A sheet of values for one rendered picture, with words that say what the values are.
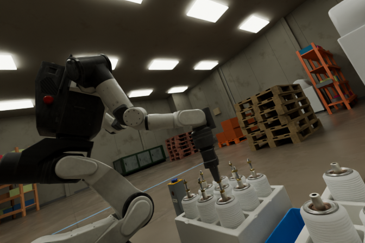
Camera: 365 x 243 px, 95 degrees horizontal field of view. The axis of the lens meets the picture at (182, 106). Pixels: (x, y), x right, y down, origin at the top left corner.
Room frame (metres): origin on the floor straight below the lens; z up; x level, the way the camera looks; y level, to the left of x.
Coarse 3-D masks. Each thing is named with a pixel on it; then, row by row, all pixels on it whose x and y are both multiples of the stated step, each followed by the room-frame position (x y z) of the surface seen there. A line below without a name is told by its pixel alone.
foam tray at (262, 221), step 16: (272, 192) 0.84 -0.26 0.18; (256, 208) 0.74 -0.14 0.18; (272, 208) 0.77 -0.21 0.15; (288, 208) 0.84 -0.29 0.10; (176, 224) 0.91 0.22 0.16; (192, 224) 0.80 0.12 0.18; (208, 224) 0.75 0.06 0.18; (256, 224) 0.69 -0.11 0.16; (272, 224) 0.74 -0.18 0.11; (192, 240) 0.83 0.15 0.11; (208, 240) 0.74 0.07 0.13; (224, 240) 0.67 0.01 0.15; (240, 240) 0.62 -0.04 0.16; (256, 240) 0.67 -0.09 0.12
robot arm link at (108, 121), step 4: (108, 116) 1.06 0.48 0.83; (104, 120) 1.04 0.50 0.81; (108, 120) 1.05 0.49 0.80; (112, 120) 1.08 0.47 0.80; (116, 120) 1.09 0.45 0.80; (104, 124) 1.05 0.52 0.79; (108, 124) 1.06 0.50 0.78; (112, 124) 1.07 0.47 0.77; (116, 124) 1.07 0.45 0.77; (120, 124) 1.10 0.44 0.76; (104, 128) 1.08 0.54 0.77; (108, 128) 1.07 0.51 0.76; (112, 128) 1.08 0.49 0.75; (116, 128) 1.09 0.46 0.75; (120, 128) 1.10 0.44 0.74; (124, 128) 1.12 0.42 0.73; (112, 132) 1.15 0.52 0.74
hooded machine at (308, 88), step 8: (296, 80) 6.26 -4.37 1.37; (304, 80) 6.15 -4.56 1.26; (304, 88) 6.16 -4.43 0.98; (312, 88) 5.95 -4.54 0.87; (296, 96) 6.40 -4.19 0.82; (312, 96) 6.04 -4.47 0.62; (312, 104) 6.13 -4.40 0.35; (320, 104) 5.96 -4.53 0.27; (304, 112) 6.40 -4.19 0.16; (320, 112) 6.08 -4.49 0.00
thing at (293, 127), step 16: (256, 96) 2.80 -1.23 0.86; (272, 96) 3.23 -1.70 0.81; (288, 96) 2.93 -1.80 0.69; (304, 96) 3.27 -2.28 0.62; (240, 112) 3.10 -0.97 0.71; (256, 112) 2.88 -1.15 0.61; (272, 112) 3.19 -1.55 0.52; (288, 112) 2.67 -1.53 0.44; (272, 128) 2.85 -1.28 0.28; (288, 128) 2.60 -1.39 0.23; (304, 128) 2.74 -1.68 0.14; (256, 144) 3.13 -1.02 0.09; (272, 144) 2.84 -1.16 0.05
